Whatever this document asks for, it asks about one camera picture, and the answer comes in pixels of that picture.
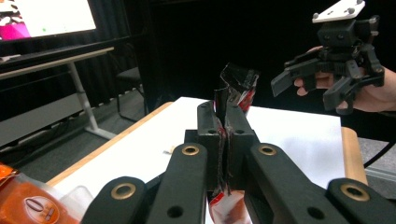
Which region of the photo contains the black and red snack packet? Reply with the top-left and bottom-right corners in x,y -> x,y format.
207,62 -> 262,224

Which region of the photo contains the black chair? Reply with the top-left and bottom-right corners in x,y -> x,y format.
115,43 -> 149,123

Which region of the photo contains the monitor screen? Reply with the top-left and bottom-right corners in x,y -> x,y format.
0,0 -> 98,42

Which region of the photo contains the white table sheet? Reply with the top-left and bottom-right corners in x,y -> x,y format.
50,96 -> 347,224

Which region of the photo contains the white desk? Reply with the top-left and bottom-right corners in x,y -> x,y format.
0,46 -> 118,142

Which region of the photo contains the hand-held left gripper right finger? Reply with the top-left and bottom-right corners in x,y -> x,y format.
225,102 -> 262,190

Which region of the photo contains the thin black cable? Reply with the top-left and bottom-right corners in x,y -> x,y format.
363,140 -> 396,169

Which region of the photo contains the large orange snack packet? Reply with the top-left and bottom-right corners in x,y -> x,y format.
0,161 -> 82,224

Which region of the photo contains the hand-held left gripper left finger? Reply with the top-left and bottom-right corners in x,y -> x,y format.
196,100 -> 226,191

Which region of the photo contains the clear plastic container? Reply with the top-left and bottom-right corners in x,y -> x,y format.
58,184 -> 95,220

